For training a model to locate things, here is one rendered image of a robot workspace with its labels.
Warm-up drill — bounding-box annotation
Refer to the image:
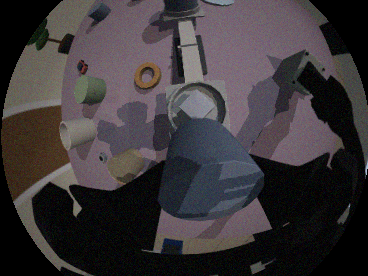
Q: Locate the red toy car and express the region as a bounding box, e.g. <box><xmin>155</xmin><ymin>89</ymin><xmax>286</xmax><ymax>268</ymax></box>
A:
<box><xmin>76</xmin><ymin>59</ymin><xmax>88</xmax><ymax>74</ymax></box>

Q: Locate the dark blue cylinder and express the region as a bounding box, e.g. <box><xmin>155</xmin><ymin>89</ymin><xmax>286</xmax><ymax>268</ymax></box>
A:
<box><xmin>164</xmin><ymin>0</ymin><xmax>197</xmax><ymax>13</ymax></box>
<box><xmin>88</xmin><ymin>2</ymin><xmax>111</xmax><ymax>22</ymax></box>
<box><xmin>157</xmin><ymin>118</ymin><xmax>264</xmax><ymax>221</ymax></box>

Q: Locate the dark green cylinder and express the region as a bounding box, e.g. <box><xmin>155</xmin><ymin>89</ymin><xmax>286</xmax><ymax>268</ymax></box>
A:
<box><xmin>73</xmin><ymin>75</ymin><xmax>107</xmax><ymax>105</ymax></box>

